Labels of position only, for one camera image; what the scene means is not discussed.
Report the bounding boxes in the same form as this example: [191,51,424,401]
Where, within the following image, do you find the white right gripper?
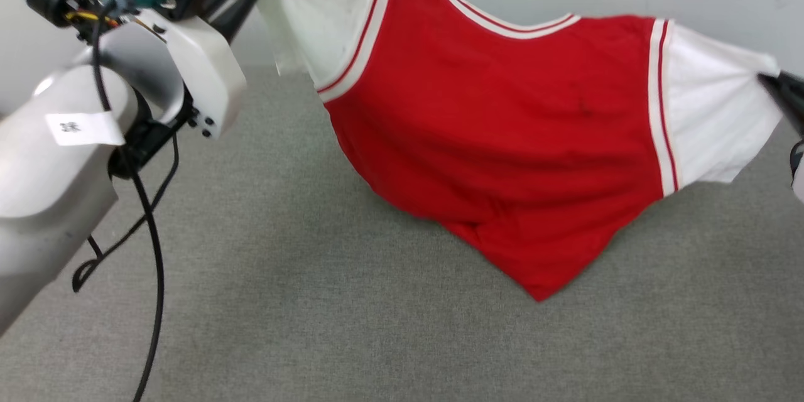
[757,71,804,204]

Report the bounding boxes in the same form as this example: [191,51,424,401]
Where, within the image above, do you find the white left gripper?
[135,0,269,139]

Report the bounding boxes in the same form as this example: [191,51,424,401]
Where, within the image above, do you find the red and white shirt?
[251,0,783,302]

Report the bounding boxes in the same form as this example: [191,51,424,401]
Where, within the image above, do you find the grey fabric sofa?
[0,63,804,402]

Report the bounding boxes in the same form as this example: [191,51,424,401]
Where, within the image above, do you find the thin black looped cable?
[71,135,182,294]

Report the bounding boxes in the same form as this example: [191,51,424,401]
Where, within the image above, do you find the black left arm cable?
[91,0,167,402]

